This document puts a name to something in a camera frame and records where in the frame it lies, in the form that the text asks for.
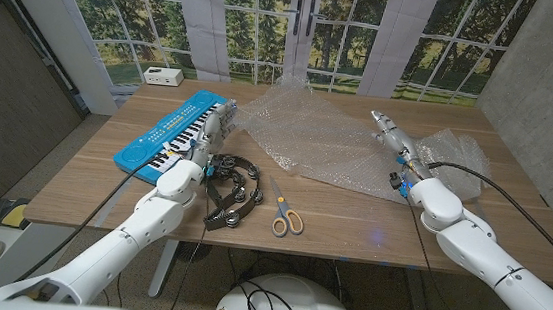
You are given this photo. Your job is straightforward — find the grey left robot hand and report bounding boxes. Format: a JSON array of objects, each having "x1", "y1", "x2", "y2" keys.
[{"x1": 187, "y1": 96, "x2": 240, "y2": 172}]

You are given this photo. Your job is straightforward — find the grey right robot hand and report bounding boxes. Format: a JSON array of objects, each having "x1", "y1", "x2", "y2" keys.
[{"x1": 365, "y1": 109, "x2": 438, "y2": 184}]

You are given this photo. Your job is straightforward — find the orange handled scissors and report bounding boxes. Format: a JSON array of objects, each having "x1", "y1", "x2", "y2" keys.
[{"x1": 263, "y1": 175, "x2": 309, "y2": 241}]

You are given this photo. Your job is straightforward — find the blue toy piano keyboard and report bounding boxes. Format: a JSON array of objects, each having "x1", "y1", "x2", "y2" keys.
[{"x1": 111, "y1": 82, "x2": 239, "y2": 192}]

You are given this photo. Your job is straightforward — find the clear bubble wrap sheet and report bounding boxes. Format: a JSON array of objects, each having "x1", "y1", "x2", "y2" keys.
[{"x1": 226, "y1": 69, "x2": 502, "y2": 215}]

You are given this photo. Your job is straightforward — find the black half-moon tambourine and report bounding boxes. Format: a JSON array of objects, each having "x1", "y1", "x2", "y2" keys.
[{"x1": 199, "y1": 152, "x2": 268, "y2": 236}]

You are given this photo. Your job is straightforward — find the white power box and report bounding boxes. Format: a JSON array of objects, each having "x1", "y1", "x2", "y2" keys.
[{"x1": 142, "y1": 65, "x2": 186, "y2": 89}]

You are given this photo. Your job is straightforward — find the black round floor base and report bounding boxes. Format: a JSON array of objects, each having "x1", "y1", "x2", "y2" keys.
[{"x1": 175, "y1": 240, "x2": 214, "y2": 265}]

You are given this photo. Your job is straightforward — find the printed window forest backdrop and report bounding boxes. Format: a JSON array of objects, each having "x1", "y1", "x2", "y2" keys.
[{"x1": 44, "y1": 0, "x2": 540, "y2": 123}]

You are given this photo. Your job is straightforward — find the grey table leg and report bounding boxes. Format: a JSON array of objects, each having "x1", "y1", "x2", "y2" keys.
[{"x1": 400, "y1": 267, "x2": 437, "y2": 310}]

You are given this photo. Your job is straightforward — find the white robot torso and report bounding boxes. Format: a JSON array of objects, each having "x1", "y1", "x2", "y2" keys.
[{"x1": 212, "y1": 268, "x2": 361, "y2": 310}]

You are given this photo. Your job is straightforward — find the white floor platform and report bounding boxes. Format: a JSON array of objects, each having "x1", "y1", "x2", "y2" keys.
[{"x1": 0, "y1": 195, "x2": 82, "y2": 309}]

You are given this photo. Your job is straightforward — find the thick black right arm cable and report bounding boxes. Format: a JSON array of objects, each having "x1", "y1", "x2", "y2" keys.
[{"x1": 419, "y1": 160, "x2": 553, "y2": 279}]

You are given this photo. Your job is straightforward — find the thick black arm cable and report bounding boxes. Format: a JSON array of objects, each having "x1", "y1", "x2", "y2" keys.
[
  {"x1": 14, "y1": 140, "x2": 168, "y2": 294},
  {"x1": 419, "y1": 160, "x2": 553, "y2": 279}
]

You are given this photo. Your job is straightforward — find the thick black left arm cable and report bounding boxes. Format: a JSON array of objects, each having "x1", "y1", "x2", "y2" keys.
[{"x1": 14, "y1": 140, "x2": 168, "y2": 294}]

